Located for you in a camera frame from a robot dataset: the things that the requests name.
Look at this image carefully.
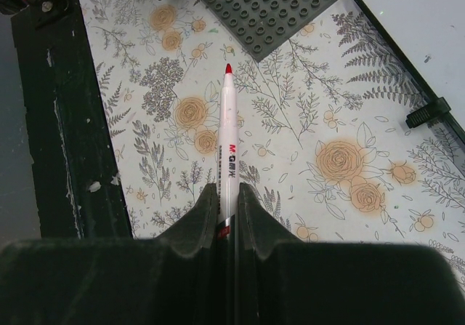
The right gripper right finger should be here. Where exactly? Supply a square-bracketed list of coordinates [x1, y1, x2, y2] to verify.
[238, 184, 464, 324]

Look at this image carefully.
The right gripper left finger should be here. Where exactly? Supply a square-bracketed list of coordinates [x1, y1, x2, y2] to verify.
[1, 184, 217, 324]

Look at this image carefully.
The red white marker pen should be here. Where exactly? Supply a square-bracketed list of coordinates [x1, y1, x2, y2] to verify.
[217, 64, 240, 324]

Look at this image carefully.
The white whiteboard black frame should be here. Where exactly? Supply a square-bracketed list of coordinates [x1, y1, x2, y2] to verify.
[354, 0, 464, 140]

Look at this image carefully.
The black perforated plate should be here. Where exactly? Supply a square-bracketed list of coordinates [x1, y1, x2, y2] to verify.
[201, 0, 338, 62]

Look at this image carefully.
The black base bar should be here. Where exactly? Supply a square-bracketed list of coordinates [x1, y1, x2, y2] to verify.
[12, 0, 132, 238]

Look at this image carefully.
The floral table mat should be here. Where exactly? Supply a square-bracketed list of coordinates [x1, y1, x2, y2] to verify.
[80, 0, 464, 281]

